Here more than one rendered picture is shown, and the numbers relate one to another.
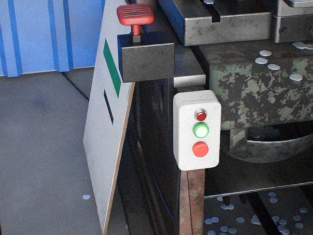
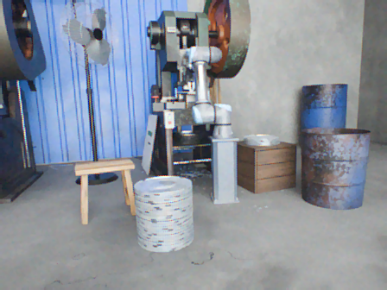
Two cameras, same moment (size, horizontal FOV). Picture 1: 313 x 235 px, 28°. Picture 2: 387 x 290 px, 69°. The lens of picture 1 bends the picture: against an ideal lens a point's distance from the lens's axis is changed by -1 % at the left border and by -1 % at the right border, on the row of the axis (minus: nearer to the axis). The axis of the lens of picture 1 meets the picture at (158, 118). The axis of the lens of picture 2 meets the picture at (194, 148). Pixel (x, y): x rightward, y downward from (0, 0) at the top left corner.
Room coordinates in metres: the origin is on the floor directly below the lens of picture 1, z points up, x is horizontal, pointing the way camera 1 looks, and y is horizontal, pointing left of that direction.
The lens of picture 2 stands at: (-1.37, -0.02, 0.69)
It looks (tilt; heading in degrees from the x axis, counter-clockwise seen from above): 9 degrees down; 354
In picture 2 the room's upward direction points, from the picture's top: 2 degrees counter-clockwise
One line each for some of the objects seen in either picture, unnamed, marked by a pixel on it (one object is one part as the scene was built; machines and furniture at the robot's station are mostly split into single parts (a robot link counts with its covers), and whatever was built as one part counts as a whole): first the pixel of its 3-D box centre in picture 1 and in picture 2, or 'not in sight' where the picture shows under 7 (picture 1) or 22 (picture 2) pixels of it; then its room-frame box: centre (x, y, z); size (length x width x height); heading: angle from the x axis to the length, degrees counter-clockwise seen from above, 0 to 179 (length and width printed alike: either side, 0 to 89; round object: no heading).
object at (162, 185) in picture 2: not in sight; (163, 184); (0.01, 0.00, 0.29); 0.29 x 0.29 x 0.01
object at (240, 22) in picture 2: not in sight; (213, 36); (1.49, -0.56, 1.33); 1.03 x 0.28 x 0.82; 10
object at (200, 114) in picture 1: (200, 115); not in sight; (0.93, -0.07, 0.61); 0.02 x 0.01 x 0.02; 100
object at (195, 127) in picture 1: (200, 129); not in sight; (0.93, -0.07, 0.58); 0.03 x 0.01 x 0.03; 100
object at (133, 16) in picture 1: (135, 30); not in sight; (1.04, 0.04, 0.72); 0.07 x 0.06 x 0.08; 10
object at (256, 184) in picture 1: (256, 137); (187, 142); (1.34, -0.24, 0.31); 0.43 x 0.42 x 0.01; 100
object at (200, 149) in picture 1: (200, 149); not in sight; (0.93, -0.07, 0.54); 0.03 x 0.01 x 0.03; 100
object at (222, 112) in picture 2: not in sight; (221, 113); (0.53, -0.42, 0.62); 0.13 x 0.12 x 0.14; 92
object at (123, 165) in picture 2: not in sight; (106, 189); (0.41, 0.37, 0.16); 0.34 x 0.24 x 0.34; 106
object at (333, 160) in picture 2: not in sight; (333, 166); (0.37, -1.15, 0.24); 0.42 x 0.42 x 0.48
